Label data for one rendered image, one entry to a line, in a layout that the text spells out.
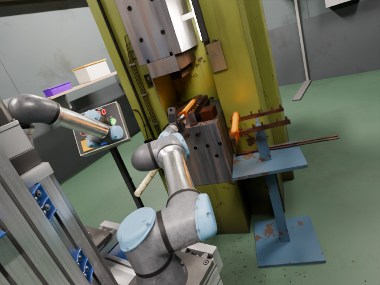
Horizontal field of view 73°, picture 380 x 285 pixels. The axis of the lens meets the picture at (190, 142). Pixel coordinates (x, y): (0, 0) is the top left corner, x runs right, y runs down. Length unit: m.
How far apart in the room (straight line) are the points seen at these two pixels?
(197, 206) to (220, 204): 1.27
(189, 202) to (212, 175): 1.11
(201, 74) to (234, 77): 0.46
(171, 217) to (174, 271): 0.16
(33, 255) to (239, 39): 1.45
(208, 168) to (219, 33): 0.87
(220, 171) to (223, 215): 0.39
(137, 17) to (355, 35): 4.16
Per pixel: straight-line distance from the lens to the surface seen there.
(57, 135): 4.74
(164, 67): 1.68
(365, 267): 1.87
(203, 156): 1.75
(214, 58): 1.71
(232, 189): 1.85
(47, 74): 4.85
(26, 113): 1.14
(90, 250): 0.89
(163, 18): 1.64
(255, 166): 1.54
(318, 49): 5.36
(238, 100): 1.76
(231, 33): 1.69
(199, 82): 2.14
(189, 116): 1.71
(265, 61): 2.15
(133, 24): 1.72
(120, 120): 1.82
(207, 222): 0.69
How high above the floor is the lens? 1.43
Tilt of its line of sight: 21 degrees down
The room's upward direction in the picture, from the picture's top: 19 degrees counter-clockwise
